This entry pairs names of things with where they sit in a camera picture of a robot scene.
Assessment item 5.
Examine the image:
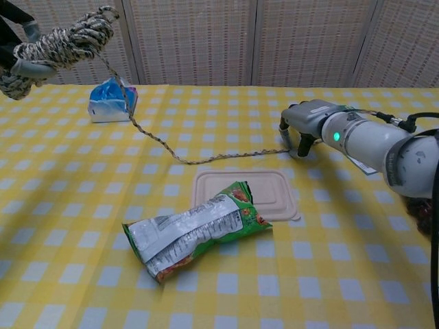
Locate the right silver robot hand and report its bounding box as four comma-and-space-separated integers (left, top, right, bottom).
279, 99, 340, 158

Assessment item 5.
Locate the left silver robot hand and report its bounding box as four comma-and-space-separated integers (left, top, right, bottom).
0, 0, 58, 80

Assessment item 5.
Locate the speckled braided rope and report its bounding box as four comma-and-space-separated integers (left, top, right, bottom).
0, 5, 292, 166

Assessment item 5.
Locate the beige pulp container lid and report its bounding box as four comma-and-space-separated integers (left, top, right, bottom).
192, 170, 302, 222

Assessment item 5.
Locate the blue tissue pack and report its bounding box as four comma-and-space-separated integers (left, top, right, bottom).
87, 77, 139, 124

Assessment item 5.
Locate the bamboo folding screen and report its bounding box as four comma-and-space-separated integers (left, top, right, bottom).
0, 0, 439, 89

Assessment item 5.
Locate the yellow checked tablecloth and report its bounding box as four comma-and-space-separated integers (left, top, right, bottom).
0, 84, 439, 329

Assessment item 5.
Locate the dark red grape bunch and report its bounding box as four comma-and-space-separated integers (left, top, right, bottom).
405, 196, 436, 236

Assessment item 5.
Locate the green silver snack bag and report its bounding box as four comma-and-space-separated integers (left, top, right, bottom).
122, 180, 273, 284

